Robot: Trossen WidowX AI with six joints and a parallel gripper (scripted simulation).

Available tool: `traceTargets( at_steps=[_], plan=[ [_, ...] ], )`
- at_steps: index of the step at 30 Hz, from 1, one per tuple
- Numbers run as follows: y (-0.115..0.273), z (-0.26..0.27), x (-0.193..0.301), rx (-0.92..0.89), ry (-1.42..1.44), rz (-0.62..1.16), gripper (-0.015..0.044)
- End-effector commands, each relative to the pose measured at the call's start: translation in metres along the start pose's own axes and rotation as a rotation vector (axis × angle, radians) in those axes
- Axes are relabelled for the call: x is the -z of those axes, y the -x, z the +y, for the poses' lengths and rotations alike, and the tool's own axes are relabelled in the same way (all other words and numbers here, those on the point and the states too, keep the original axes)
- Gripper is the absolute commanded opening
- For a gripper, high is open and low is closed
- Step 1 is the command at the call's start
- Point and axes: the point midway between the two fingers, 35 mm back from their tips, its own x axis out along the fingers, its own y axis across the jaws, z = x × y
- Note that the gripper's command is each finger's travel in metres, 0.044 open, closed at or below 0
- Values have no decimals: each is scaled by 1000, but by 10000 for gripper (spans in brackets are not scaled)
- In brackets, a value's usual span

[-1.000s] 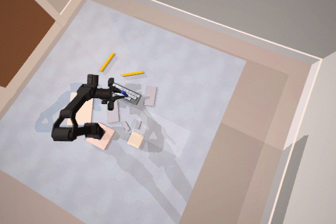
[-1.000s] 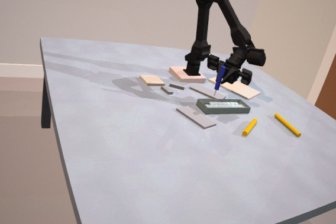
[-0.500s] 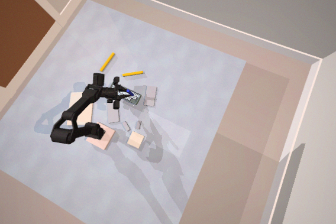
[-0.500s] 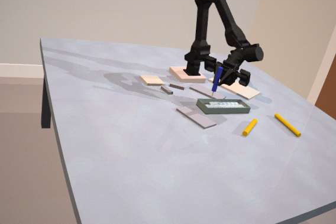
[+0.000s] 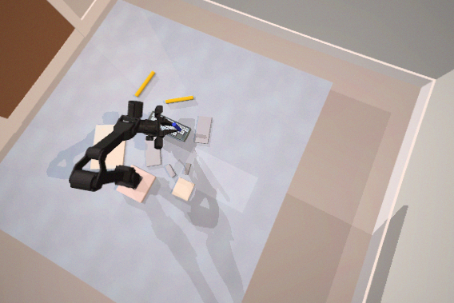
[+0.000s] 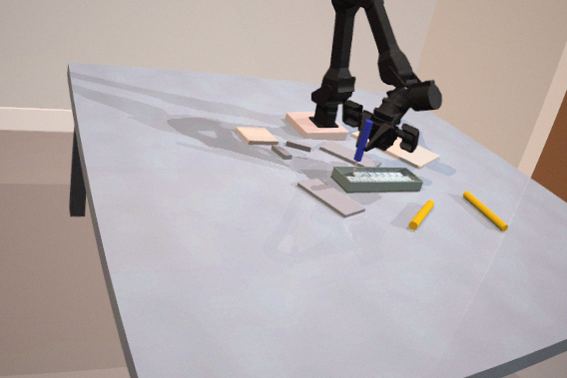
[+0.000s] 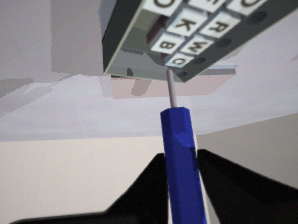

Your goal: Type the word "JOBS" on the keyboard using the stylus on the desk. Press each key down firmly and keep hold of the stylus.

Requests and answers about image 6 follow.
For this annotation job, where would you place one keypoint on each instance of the blue stylus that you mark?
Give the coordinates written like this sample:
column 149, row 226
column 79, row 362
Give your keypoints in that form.
column 362, row 141

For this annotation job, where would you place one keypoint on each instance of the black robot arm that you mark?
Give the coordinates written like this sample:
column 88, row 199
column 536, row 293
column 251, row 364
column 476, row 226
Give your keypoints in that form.
column 394, row 69

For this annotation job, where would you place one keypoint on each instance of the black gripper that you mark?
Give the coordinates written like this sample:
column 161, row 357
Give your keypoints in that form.
column 385, row 119

